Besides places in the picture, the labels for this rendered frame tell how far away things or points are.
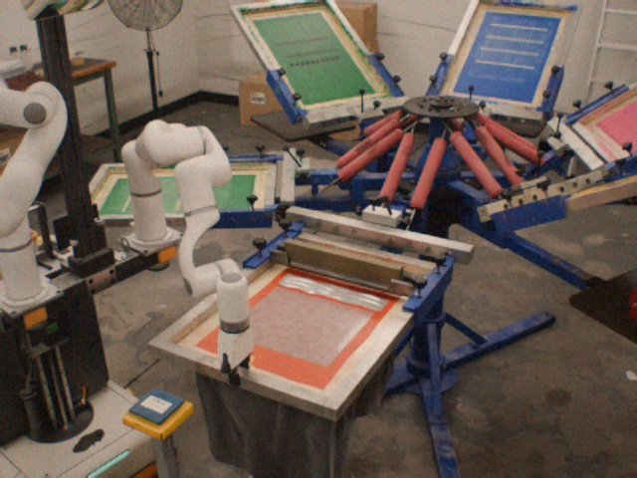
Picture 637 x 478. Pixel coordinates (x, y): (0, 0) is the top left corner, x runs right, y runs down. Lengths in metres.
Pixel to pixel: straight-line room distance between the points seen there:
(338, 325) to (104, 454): 1.10
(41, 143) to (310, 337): 0.89
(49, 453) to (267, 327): 1.10
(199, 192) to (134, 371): 1.97
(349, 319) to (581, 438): 1.48
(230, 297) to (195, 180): 0.29
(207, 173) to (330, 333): 0.60
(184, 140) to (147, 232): 0.44
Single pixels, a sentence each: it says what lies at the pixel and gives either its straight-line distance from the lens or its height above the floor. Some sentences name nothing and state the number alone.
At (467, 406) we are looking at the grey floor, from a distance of 3.36.
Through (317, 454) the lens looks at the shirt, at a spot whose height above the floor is 0.72.
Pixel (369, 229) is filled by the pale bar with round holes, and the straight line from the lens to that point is 2.47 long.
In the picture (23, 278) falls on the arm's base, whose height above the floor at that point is 1.21.
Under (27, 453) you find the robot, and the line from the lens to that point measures 2.89.
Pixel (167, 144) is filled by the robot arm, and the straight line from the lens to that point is 1.85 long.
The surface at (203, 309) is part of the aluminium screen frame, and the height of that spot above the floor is 0.99.
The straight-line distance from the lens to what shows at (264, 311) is 2.19.
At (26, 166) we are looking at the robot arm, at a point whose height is 1.53.
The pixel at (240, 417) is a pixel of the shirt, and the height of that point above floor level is 0.75.
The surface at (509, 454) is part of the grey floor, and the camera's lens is 3.16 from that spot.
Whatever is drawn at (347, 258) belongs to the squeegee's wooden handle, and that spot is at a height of 1.05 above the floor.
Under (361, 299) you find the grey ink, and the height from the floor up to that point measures 0.96.
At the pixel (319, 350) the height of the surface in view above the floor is 0.96.
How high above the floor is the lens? 2.13
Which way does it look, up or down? 27 degrees down
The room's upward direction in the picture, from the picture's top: 1 degrees counter-clockwise
